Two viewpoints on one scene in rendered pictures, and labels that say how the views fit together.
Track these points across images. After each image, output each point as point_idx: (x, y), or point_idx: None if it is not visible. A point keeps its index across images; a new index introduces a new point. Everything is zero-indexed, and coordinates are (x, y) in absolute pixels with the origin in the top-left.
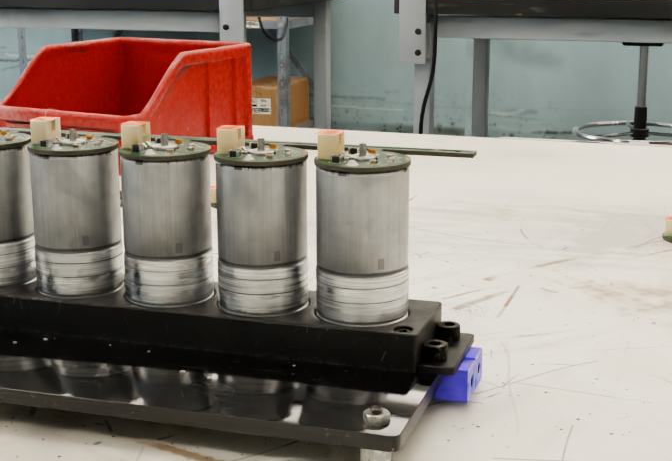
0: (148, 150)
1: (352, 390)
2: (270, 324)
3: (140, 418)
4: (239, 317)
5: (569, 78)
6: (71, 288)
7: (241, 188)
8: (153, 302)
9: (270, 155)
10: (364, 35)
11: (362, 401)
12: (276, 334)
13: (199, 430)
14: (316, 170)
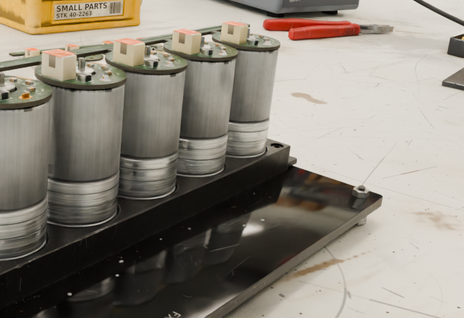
0: (171, 63)
1: (308, 189)
2: (236, 172)
3: (302, 260)
4: (220, 175)
5: None
6: (113, 208)
7: (226, 77)
8: (168, 190)
9: (225, 47)
10: None
11: (327, 191)
12: (237, 177)
13: None
14: (242, 53)
